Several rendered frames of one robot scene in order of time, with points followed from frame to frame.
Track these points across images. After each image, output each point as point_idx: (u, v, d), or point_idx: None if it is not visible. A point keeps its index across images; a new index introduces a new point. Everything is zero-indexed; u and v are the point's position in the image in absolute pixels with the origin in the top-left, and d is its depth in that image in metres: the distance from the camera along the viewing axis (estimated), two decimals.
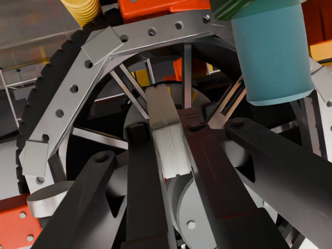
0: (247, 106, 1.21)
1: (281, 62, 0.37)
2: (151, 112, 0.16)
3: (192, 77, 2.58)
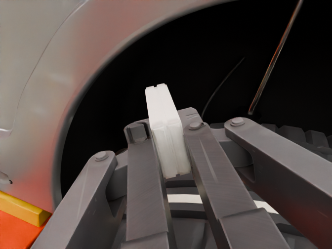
0: (138, 120, 0.88)
1: None
2: (151, 112, 0.16)
3: None
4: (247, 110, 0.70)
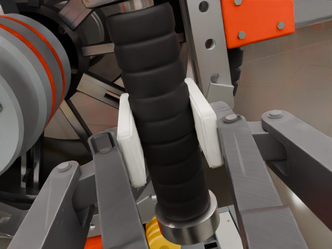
0: None
1: None
2: (120, 120, 0.16)
3: None
4: None
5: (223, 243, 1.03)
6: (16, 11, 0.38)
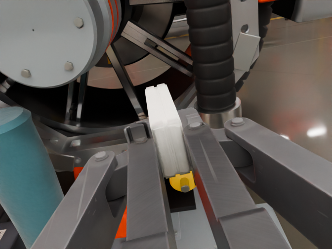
0: None
1: (4, 163, 0.40)
2: (151, 112, 0.16)
3: None
4: None
5: None
6: None
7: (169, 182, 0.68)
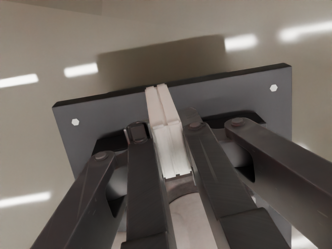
0: None
1: None
2: (151, 112, 0.16)
3: None
4: None
5: None
6: None
7: None
